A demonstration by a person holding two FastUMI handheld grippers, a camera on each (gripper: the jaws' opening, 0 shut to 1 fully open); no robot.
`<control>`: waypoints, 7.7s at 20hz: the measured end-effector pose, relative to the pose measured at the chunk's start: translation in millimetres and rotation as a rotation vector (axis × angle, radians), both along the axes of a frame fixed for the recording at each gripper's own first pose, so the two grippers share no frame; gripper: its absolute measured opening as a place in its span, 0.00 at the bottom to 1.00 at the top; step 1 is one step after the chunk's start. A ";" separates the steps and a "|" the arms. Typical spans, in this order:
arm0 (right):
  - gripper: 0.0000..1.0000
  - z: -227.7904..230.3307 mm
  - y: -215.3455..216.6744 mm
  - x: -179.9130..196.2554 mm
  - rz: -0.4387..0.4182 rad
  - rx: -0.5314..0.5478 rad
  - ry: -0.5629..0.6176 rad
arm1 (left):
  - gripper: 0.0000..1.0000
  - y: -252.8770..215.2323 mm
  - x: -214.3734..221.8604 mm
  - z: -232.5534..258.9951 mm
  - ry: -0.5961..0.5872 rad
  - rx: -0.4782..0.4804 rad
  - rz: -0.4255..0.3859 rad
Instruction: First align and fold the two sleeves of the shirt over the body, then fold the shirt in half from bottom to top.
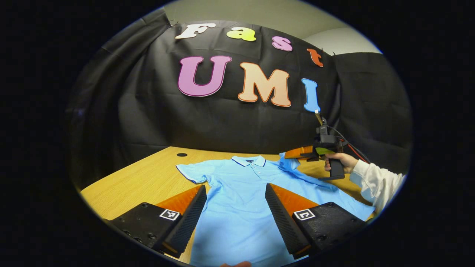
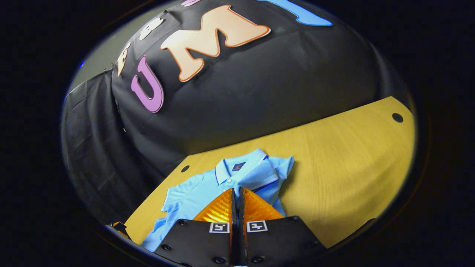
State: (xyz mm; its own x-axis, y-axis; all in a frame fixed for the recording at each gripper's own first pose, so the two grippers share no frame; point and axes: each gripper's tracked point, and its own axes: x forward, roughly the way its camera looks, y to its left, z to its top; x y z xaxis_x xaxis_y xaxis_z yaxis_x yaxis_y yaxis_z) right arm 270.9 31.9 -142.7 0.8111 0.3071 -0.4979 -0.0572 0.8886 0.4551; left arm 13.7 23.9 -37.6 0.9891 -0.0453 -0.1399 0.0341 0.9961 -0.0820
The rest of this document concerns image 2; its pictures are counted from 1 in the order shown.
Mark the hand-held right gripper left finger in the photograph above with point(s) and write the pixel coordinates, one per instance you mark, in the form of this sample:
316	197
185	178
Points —
200	241

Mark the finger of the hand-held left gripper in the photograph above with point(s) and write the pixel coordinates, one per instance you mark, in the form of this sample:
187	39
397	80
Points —
119	228

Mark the black backdrop cloth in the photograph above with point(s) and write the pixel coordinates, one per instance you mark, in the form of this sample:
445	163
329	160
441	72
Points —
241	92

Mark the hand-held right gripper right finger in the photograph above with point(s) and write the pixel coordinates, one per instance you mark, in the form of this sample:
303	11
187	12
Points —
274	241

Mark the light blue polo T-shirt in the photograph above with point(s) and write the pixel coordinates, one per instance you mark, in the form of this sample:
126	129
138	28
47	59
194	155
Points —
193	193

